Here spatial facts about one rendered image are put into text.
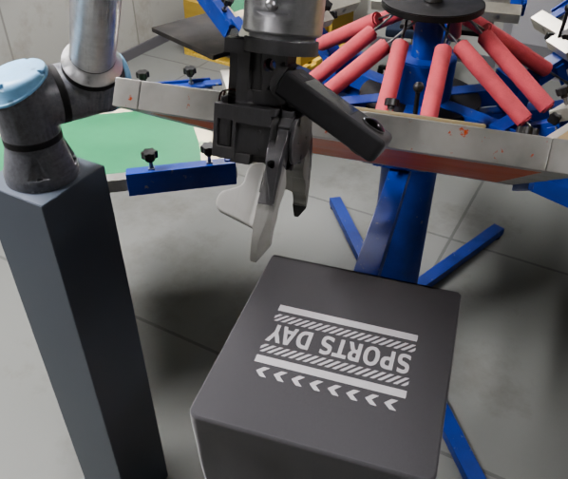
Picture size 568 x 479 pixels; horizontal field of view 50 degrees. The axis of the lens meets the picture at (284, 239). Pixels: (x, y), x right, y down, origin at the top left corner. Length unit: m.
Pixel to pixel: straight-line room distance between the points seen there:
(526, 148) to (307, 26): 0.30
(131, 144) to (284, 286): 0.80
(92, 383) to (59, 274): 0.36
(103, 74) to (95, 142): 0.78
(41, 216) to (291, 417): 0.63
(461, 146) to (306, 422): 0.61
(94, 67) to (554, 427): 1.97
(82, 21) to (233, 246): 2.03
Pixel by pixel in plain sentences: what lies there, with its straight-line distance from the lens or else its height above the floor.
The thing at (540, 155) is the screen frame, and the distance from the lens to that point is 0.75.
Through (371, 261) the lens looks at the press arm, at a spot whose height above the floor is 0.92.
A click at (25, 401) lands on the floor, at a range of 2.57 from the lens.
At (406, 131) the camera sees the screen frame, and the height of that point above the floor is 1.55.
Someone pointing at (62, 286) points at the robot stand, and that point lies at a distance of 1.43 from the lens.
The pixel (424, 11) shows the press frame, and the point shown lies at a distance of 1.94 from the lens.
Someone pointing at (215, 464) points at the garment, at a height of 0.81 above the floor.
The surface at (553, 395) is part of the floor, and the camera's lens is 2.60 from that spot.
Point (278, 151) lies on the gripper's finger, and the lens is 0.57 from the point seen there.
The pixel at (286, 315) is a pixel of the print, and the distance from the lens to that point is 1.33.
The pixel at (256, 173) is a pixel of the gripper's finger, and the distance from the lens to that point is 0.59.
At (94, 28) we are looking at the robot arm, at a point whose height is 1.53.
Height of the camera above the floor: 1.89
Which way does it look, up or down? 38 degrees down
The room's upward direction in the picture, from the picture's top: straight up
